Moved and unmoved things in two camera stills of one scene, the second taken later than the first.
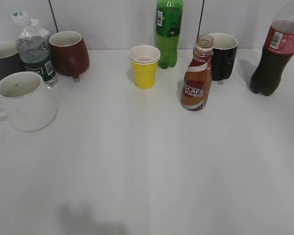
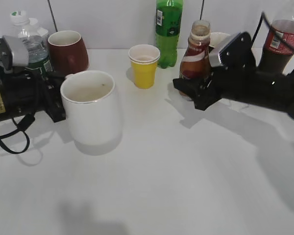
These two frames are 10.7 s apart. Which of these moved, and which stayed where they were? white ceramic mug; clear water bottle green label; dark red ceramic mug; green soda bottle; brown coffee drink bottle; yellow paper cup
Moved: white ceramic mug; brown coffee drink bottle
Stayed: yellow paper cup; dark red ceramic mug; clear water bottle green label; green soda bottle
